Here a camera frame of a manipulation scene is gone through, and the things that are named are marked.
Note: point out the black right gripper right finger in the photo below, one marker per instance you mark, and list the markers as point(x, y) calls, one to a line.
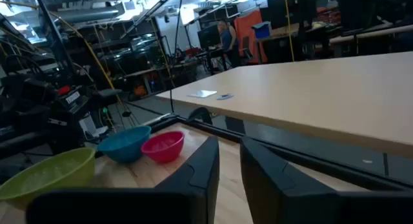
point(277, 191)

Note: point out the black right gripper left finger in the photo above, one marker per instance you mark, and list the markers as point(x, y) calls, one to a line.
point(200, 185)

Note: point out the pink plastic bowl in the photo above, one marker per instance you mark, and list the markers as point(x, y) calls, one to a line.
point(163, 148)

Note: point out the blue plastic bowl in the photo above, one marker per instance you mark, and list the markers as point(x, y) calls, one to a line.
point(124, 146)

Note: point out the green plastic bowl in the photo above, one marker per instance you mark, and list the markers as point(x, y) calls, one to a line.
point(48, 174)

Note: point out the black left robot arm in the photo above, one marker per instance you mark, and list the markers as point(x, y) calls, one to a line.
point(32, 101)

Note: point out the silver rectangular desk plate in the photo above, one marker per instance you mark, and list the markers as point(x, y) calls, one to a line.
point(202, 94)

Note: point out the large beige wooden desk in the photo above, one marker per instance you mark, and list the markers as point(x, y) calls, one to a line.
point(306, 95)

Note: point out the person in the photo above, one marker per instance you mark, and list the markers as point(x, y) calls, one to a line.
point(229, 40)

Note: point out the black computer monitor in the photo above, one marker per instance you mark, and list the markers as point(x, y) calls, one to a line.
point(209, 36)

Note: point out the blue storage bin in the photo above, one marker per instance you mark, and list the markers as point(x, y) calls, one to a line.
point(262, 31)

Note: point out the orange hanging cloth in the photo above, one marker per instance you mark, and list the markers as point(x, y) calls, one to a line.
point(246, 30)

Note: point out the black metal table frame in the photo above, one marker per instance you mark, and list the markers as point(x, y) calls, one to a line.
point(290, 153)

